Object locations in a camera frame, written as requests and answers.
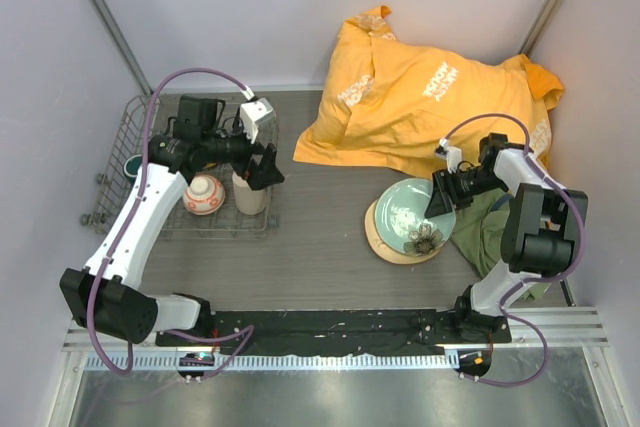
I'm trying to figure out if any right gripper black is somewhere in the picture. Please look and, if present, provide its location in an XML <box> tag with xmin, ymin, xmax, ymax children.
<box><xmin>425</xmin><ymin>167</ymin><xmax>506</xmax><ymax>219</ymax></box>

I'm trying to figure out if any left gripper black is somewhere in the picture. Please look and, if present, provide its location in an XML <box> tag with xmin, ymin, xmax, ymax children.
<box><xmin>202</xmin><ymin>116</ymin><xmax>285</xmax><ymax>190</ymax></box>

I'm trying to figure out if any beige tall cup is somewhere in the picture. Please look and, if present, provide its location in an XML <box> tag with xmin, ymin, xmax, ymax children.
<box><xmin>232</xmin><ymin>173</ymin><xmax>267</xmax><ymax>216</ymax></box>

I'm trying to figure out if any light green flower plate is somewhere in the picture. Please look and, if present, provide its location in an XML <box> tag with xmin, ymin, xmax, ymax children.
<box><xmin>374</xmin><ymin>178</ymin><xmax>456</xmax><ymax>257</ymax></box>

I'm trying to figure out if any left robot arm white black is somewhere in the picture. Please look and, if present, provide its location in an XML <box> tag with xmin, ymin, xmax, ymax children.
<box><xmin>60</xmin><ymin>95</ymin><xmax>284</xmax><ymax>346</ymax></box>

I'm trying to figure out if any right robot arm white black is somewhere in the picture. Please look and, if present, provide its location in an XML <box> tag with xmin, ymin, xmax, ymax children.
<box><xmin>425</xmin><ymin>133</ymin><xmax>588</xmax><ymax>342</ymax></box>

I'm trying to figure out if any olive green cloth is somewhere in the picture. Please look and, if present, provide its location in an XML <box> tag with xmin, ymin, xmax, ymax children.
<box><xmin>447</xmin><ymin>191</ymin><xmax>546</xmax><ymax>304</ymax></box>

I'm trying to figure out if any white orange patterned bowl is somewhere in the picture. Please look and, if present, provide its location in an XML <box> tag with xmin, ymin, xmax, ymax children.
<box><xmin>182</xmin><ymin>174</ymin><xmax>226</xmax><ymax>216</ymax></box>

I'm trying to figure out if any cream bird plate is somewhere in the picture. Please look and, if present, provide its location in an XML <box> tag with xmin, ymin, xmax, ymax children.
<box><xmin>364</xmin><ymin>201</ymin><xmax>442</xmax><ymax>265</ymax></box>

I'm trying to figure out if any yellow Mickey Mouse shirt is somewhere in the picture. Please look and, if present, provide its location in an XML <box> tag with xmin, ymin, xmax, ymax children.
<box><xmin>293</xmin><ymin>5</ymin><xmax>565</xmax><ymax>178</ymax></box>

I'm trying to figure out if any dark green mug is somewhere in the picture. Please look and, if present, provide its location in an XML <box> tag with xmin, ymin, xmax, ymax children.
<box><xmin>122</xmin><ymin>154</ymin><xmax>142</xmax><ymax>185</ymax></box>

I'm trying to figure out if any wire dish rack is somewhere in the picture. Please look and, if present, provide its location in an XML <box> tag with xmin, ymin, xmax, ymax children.
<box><xmin>80</xmin><ymin>95</ymin><xmax>277</xmax><ymax>240</ymax></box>

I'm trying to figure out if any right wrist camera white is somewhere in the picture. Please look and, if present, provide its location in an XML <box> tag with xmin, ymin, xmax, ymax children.
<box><xmin>435</xmin><ymin>137</ymin><xmax>463</xmax><ymax>173</ymax></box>

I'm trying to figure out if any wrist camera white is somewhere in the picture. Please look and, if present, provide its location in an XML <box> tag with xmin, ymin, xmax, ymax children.
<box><xmin>239</xmin><ymin>88</ymin><xmax>276</xmax><ymax>143</ymax></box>
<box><xmin>435</xmin><ymin>137</ymin><xmax>463</xmax><ymax>173</ymax></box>

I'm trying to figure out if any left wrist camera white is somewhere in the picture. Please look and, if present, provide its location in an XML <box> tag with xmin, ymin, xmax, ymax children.
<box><xmin>239</xmin><ymin>88</ymin><xmax>276</xmax><ymax>143</ymax></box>

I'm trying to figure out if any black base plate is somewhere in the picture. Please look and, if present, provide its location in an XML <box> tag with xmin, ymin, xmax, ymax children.
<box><xmin>188</xmin><ymin>309</ymin><xmax>512</xmax><ymax>357</ymax></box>

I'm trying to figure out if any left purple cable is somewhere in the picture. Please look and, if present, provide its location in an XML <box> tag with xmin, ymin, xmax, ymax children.
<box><xmin>86</xmin><ymin>67</ymin><xmax>255</xmax><ymax>388</ymax></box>

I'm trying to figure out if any slotted cable duct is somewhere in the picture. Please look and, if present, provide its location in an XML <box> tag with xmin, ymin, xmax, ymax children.
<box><xmin>84</xmin><ymin>352</ymin><xmax>460</xmax><ymax>372</ymax></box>

